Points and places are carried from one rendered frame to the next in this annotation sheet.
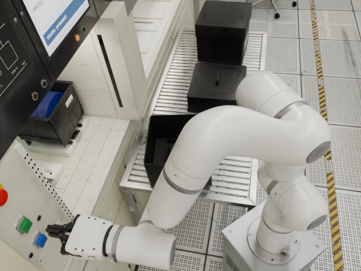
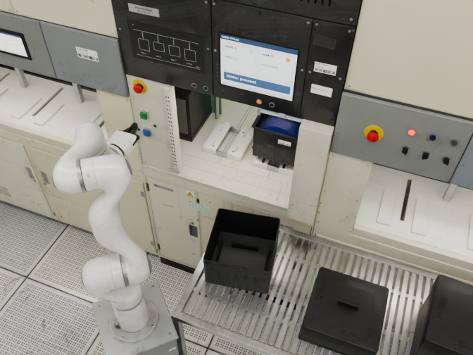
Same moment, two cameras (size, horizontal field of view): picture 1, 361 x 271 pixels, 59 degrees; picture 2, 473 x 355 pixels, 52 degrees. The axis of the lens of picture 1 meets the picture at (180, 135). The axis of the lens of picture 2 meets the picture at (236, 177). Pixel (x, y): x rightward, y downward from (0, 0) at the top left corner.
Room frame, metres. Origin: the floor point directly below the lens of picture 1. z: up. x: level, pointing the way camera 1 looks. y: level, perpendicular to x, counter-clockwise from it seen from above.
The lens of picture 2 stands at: (0.91, -1.17, 2.56)
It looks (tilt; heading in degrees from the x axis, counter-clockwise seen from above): 47 degrees down; 93
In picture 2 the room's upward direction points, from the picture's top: 1 degrees clockwise
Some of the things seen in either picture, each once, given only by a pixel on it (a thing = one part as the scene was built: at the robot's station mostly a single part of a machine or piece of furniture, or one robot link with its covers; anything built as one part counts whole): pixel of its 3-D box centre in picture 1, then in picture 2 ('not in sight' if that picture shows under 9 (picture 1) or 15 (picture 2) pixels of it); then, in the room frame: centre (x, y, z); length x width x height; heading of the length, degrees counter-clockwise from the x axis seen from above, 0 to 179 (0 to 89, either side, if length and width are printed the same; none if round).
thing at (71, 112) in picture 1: (44, 108); (281, 129); (1.02, 0.56, 1.06); 0.24 x 0.20 x 0.32; 162
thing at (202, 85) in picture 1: (217, 85); (345, 310); (1.30, -0.23, 0.83); 0.29 x 0.29 x 0.13; 73
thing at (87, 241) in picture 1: (93, 237); (120, 144); (0.35, 0.25, 1.20); 0.11 x 0.10 x 0.07; 73
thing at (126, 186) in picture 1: (208, 137); (331, 346); (1.32, -0.18, 0.38); 1.30 x 0.60 x 0.76; 162
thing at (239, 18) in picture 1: (223, 32); (461, 336); (1.70, -0.34, 0.89); 0.29 x 0.29 x 0.25; 69
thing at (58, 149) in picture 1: (58, 133); (279, 154); (1.03, 0.56, 0.89); 0.22 x 0.21 x 0.04; 72
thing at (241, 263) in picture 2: (180, 149); (242, 250); (0.88, 0.01, 0.85); 0.28 x 0.28 x 0.17; 82
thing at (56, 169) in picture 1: (29, 183); (229, 140); (0.77, 0.64, 0.89); 0.22 x 0.21 x 0.04; 72
